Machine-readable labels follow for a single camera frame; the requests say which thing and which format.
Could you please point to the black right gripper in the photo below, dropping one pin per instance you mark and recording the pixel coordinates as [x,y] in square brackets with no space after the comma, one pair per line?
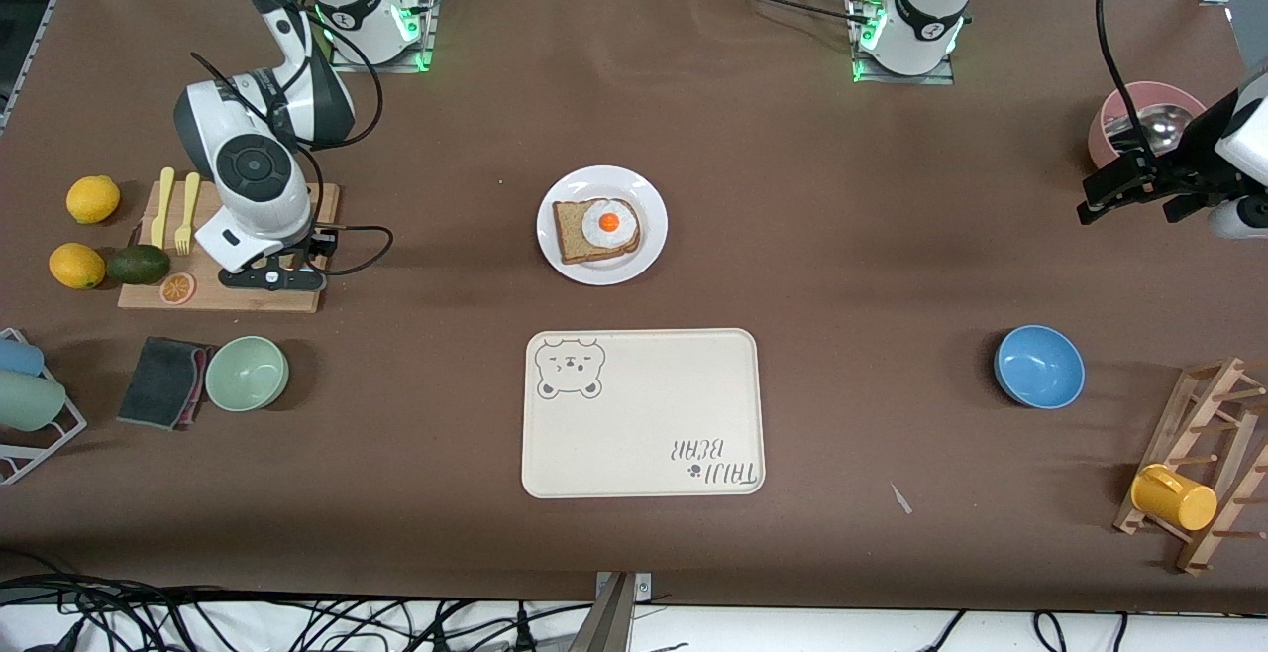
[319,241]

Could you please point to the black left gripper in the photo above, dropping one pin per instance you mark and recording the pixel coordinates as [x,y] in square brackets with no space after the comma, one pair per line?
[1192,151]

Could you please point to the brown bread slice with egg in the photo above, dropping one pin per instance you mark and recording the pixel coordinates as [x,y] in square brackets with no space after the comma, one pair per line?
[575,236]

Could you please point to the white round plate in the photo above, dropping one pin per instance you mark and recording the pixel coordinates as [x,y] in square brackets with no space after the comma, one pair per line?
[604,271]

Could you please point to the fried egg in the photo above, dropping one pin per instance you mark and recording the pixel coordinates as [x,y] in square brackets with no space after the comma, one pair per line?
[609,222]

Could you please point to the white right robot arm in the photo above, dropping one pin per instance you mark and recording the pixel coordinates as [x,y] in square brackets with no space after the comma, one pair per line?
[253,166]

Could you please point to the metal ladle spoon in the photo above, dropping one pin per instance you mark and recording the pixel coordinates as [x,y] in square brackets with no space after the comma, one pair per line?
[1164,125]

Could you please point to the orange slice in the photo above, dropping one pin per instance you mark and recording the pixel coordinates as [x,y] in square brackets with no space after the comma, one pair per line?
[177,288]

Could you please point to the pale green bowl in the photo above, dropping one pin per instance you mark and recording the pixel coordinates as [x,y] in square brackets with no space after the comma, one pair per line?
[247,374]

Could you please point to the pink bowl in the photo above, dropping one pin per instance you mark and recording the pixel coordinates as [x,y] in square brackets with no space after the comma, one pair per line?
[1149,95]

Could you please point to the yellow plastic fork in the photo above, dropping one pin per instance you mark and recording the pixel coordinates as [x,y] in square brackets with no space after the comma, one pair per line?
[186,211]

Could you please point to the bamboo cutting board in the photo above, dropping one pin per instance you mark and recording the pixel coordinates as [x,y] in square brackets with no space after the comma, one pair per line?
[158,236]

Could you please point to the yellow plastic knife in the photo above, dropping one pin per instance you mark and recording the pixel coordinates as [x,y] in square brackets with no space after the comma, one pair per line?
[161,206]

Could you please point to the dark green avocado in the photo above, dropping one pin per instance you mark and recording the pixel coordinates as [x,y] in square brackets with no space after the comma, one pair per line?
[139,265]

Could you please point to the dark grey folded cloth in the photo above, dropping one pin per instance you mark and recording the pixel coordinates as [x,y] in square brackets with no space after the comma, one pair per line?
[158,382]

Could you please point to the yellow lemon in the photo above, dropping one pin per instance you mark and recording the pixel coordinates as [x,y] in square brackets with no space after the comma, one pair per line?
[76,267]
[93,199]

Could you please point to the blue bowl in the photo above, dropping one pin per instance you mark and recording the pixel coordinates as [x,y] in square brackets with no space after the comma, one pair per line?
[1040,367]

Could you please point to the wooden peg mug rack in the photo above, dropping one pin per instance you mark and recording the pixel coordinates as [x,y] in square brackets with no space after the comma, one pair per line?
[1204,404]

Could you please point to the light blue cup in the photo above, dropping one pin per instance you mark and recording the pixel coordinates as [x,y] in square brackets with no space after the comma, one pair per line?
[18,357]

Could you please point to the pale green cup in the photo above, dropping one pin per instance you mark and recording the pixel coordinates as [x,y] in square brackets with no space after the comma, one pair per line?
[28,400]

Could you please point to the yellow plastic mug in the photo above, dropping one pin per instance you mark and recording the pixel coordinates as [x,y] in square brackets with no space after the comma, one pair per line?
[1179,501]

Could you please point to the brown table cover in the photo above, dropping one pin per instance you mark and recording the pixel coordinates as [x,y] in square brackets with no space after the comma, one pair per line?
[842,236]

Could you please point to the cream bear print tray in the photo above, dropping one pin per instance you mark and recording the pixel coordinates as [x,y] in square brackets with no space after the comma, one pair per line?
[644,414]

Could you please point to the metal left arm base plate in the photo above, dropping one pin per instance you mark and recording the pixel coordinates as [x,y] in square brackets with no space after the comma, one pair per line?
[936,78]

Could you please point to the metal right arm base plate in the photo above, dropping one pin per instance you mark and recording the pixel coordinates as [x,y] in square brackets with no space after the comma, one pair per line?
[428,38]

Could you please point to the grey metal camera pole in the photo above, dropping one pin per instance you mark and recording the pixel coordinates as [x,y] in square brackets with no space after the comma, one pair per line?
[609,622]

